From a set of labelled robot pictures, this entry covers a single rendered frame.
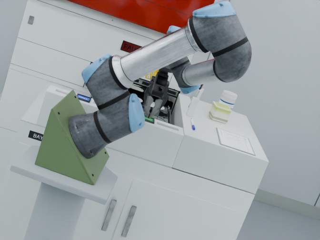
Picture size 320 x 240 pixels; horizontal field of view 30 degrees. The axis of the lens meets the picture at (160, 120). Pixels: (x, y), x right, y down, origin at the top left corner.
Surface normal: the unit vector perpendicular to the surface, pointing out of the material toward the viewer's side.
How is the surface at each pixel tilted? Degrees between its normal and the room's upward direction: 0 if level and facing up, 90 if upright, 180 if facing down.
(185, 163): 90
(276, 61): 90
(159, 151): 90
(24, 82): 90
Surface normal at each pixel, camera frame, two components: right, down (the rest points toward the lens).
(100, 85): -0.22, 0.32
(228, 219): 0.00, 0.29
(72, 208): 0.55, 0.42
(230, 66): -0.23, 0.70
